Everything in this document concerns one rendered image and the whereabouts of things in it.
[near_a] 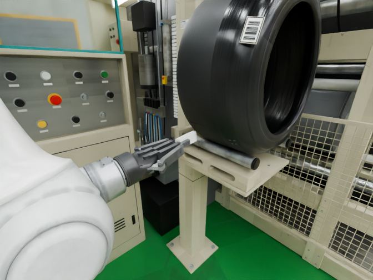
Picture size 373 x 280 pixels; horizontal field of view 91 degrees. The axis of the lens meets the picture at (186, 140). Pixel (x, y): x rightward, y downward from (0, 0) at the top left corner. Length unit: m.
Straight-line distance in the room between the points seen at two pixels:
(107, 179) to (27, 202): 0.19
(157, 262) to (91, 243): 1.29
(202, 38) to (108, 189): 0.45
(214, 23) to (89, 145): 0.79
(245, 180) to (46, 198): 0.56
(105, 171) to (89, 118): 0.69
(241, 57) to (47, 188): 0.44
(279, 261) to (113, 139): 1.33
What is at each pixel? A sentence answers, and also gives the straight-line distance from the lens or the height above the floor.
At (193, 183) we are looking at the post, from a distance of 1.05.
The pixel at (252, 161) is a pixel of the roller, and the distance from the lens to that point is 0.65.
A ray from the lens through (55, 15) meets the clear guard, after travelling 1.02.
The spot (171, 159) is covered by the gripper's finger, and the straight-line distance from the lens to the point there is 0.44.
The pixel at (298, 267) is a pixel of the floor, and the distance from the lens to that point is 1.62.
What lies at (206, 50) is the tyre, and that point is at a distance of 0.55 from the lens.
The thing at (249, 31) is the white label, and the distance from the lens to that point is 0.51.
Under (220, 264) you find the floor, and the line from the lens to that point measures 1.48.
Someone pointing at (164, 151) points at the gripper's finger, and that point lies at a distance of 0.46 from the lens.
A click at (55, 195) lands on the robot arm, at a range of 0.22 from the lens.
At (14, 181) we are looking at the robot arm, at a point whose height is 1.10.
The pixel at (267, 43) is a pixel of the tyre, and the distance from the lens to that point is 0.54.
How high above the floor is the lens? 1.20
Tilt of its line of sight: 21 degrees down
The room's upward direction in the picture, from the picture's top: straight up
